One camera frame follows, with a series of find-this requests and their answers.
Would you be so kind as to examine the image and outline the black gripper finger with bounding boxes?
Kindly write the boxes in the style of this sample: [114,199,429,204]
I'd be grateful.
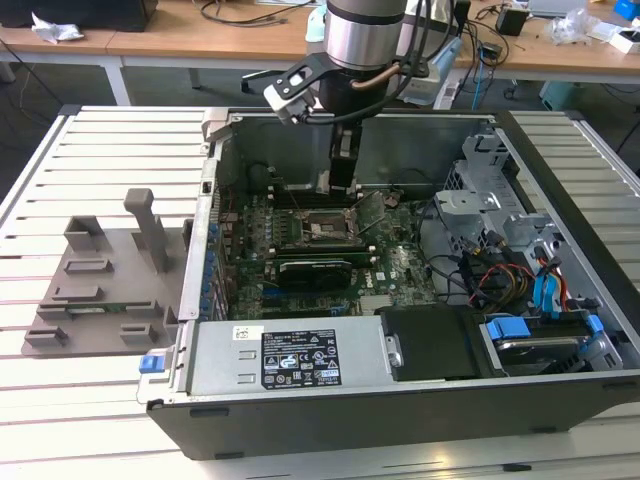
[329,123,361,194]

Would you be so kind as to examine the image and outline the metal socket cover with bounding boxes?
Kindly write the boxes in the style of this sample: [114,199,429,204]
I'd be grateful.
[349,191,389,238]

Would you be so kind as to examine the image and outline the CPU socket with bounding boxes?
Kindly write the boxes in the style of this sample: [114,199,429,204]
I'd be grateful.
[298,208,359,247]

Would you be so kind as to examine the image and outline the black chair base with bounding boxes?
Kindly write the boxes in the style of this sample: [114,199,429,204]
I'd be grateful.
[240,68,282,95]

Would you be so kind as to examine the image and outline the white power strip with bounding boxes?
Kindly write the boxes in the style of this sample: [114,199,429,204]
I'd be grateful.
[433,80,460,111]

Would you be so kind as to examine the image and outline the black graphics card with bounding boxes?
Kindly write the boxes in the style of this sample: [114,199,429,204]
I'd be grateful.
[276,256,354,292]

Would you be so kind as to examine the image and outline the green motherboard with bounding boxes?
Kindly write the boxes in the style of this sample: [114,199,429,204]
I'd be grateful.
[213,185,444,322]

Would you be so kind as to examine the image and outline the silver finned heat sink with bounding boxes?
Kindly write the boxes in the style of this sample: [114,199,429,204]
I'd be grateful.
[358,293,397,316]

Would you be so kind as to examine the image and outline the silver metal drive cage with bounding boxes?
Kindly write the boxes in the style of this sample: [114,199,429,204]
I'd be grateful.
[430,119,564,264]

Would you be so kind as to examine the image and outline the black power adapter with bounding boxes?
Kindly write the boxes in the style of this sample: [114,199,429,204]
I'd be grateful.
[478,42,505,65]

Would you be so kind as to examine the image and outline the small black box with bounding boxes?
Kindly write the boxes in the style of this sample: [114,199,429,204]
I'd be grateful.
[494,6,530,37]

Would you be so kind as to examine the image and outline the black plastic shroud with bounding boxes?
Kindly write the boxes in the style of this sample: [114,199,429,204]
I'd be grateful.
[374,305,490,385]

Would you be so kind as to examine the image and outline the pale teal box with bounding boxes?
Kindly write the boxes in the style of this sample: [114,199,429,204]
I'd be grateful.
[538,79,585,112]

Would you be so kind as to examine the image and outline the grey power supply unit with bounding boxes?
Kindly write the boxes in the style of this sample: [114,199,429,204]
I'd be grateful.
[185,319,395,397]

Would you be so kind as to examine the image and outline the silver laptop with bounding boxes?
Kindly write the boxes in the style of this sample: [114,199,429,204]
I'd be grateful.
[527,0,590,17]

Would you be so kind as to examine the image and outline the clear plastic bag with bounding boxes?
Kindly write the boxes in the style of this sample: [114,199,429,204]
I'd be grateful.
[543,8,604,47]

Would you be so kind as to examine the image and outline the grey parts rack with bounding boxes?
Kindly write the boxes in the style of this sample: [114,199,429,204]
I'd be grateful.
[22,187,195,361]

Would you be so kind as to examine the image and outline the black PC case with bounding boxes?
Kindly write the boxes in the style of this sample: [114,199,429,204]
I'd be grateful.
[135,105,640,462]

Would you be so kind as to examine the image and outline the hard disk with blue carrier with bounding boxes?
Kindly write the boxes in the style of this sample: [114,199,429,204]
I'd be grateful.
[480,313,609,379]

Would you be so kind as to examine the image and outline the blue case latch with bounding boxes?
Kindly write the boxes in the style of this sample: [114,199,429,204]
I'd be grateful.
[138,351,167,376]

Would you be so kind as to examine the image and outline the white flat box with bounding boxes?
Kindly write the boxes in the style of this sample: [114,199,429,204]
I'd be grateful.
[605,27,640,55]

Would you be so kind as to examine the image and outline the green RAM stick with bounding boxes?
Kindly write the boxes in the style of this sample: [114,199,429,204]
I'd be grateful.
[63,300,135,317]

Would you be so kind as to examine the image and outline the large black box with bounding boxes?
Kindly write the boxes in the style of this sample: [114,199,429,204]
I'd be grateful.
[0,0,160,32]

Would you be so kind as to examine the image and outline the crumpled white paper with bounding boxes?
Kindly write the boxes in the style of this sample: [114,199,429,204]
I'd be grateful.
[30,10,85,45]

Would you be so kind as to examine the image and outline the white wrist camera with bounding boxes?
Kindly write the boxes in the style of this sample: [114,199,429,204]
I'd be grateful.
[263,64,321,126]

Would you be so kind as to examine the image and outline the silver cage bracket plate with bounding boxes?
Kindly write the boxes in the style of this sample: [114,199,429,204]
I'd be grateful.
[432,188,504,222]

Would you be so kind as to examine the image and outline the grey case handle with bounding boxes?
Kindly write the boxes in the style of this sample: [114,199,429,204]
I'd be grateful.
[200,106,235,147]

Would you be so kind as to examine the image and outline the black wire bundle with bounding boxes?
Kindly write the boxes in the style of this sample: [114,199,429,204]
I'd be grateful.
[458,230,509,309]

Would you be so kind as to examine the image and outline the red yellow wire bundle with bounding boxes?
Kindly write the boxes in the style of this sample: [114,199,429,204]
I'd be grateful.
[472,262,539,307]

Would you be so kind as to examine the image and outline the wooden desk white frame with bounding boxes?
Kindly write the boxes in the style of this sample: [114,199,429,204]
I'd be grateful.
[0,0,314,107]
[459,0,640,86]

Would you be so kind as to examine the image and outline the blue data wire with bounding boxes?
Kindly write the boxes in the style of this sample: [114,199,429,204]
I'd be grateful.
[530,252,566,324]

